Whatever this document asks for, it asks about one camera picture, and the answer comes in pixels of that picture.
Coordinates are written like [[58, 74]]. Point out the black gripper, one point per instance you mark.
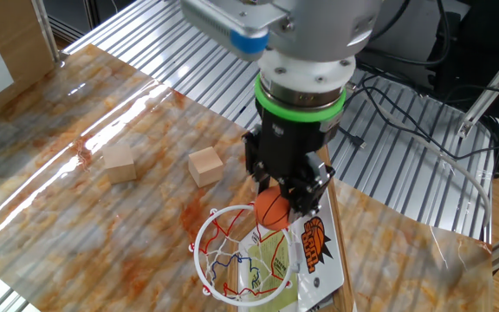
[[288, 143]]

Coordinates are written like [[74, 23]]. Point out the brown wooden board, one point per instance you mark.
[[20, 39]]

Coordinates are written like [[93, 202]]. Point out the silver wrist camera blue tape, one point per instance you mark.
[[215, 21]]

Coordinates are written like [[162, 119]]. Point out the small orange basketball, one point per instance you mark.
[[271, 212]]

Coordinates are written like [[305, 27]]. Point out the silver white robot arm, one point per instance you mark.
[[327, 30]]

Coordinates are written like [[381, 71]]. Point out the wooden picture frame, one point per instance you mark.
[[263, 255]]

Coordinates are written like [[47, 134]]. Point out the black chair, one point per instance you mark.
[[492, 26]]

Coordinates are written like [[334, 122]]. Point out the white backboard with basketball logo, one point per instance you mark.
[[323, 277]]

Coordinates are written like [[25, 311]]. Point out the light wooden cube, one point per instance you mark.
[[119, 164], [206, 167]]

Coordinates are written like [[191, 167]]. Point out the orange marble pattern mat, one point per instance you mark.
[[80, 242]]

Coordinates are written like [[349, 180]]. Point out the white hoop with net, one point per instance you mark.
[[196, 260]]

